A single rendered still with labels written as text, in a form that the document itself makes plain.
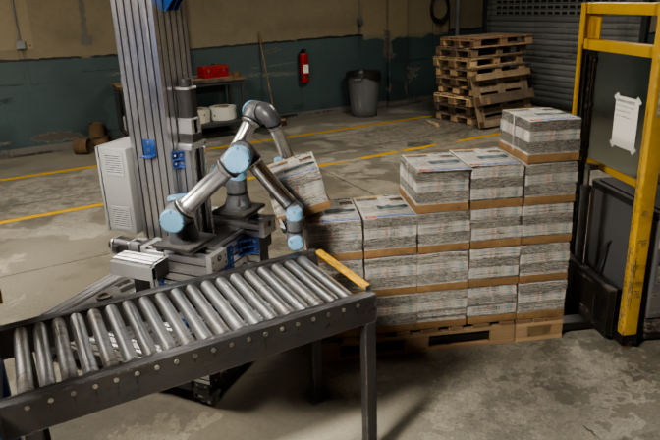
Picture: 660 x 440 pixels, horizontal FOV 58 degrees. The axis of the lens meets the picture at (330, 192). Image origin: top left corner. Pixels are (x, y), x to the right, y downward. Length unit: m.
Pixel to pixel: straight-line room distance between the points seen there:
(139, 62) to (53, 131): 6.26
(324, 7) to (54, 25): 4.17
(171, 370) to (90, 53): 7.42
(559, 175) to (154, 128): 2.11
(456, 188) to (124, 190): 1.74
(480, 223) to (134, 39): 1.99
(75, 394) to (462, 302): 2.11
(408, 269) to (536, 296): 0.79
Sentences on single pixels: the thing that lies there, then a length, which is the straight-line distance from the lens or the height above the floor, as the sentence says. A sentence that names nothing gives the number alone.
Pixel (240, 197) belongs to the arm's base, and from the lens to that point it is 3.33.
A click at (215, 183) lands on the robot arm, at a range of 2.71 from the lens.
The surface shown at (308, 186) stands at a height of 1.01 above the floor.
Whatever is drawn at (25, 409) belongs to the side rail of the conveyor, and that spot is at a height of 0.77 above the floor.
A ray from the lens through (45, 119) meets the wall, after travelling 9.25.
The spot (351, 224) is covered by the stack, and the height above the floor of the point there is 0.81.
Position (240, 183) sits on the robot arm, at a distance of 3.31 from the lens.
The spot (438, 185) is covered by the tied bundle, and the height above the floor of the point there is 0.98.
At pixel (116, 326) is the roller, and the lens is 2.38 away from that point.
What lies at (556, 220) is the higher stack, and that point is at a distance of 3.46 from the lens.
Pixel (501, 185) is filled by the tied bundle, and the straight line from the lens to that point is 3.26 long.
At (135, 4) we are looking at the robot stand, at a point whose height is 1.93.
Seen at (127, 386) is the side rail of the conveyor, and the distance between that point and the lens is 2.15.
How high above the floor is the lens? 1.91
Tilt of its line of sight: 18 degrees down
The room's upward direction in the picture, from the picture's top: 2 degrees counter-clockwise
